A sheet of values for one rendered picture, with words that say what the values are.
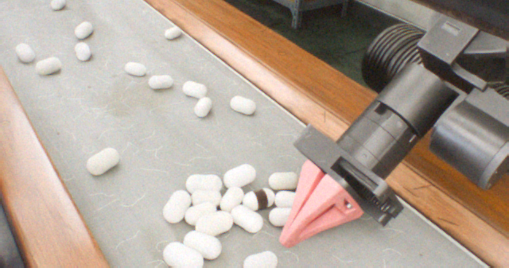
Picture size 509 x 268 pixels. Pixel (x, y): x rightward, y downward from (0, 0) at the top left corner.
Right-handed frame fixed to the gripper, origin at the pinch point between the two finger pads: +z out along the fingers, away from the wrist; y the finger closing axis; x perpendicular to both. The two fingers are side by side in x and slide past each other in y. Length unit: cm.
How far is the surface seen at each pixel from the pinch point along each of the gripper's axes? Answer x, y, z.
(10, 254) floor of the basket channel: -7.2, -19.1, 21.8
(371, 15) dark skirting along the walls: 180, -161, -110
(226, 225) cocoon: -2.4, -4.5, 3.3
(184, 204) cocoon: -4.0, -8.8, 4.8
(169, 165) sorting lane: -1.2, -16.8, 4.1
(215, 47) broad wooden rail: 10.7, -39.7, -11.6
